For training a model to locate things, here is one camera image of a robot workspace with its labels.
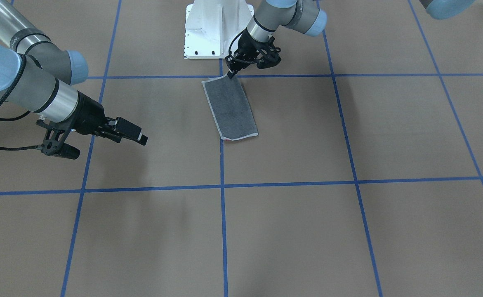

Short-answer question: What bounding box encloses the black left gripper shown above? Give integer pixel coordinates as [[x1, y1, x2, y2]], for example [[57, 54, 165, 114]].
[[226, 29, 271, 79]]

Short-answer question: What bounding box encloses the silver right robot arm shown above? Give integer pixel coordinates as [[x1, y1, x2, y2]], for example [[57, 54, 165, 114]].
[[0, 0, 147, 150]]

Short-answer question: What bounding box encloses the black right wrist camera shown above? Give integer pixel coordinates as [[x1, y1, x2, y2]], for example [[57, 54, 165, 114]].
[[36, 119, 80, 160]]

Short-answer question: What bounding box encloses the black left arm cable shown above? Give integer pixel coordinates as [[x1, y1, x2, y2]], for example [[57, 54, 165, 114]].
[[227, 31, 275, 64]]

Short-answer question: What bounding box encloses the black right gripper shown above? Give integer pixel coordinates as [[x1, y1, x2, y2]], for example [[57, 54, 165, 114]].
[[71, 92, 148, 146]]

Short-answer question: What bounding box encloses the white pedestal column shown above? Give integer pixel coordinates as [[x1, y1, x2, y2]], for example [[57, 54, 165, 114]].
[[184, 0, 254, 59]]

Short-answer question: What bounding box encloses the pink towel with white edge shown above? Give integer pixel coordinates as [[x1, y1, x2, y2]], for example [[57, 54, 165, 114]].
[[202, 74, 259, 141]]

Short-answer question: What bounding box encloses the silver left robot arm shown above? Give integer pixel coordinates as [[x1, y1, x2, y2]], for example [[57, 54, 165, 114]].
[[226, 0, 327, 79]]

